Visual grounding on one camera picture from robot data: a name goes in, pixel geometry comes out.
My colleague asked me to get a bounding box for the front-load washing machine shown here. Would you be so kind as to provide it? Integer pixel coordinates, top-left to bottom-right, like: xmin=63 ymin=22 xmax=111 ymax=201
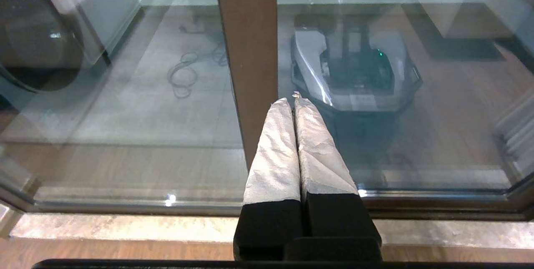
xmin=0 ymin=0 xmax=144 ymax=94

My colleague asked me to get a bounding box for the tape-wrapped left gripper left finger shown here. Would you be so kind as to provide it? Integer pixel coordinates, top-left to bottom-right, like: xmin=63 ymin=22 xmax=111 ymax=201
xmin=234 ymin=98 xmax=303 ymax=261

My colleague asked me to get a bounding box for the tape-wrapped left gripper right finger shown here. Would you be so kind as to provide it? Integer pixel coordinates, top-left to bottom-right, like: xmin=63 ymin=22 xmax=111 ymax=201
xmin=294 ymin=96 xmax=382 ymax=239

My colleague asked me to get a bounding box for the fixed glass door brown frame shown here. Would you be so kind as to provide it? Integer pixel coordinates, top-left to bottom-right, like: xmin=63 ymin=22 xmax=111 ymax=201
xmin=0 ymin=0 xmax=279 ymax=217

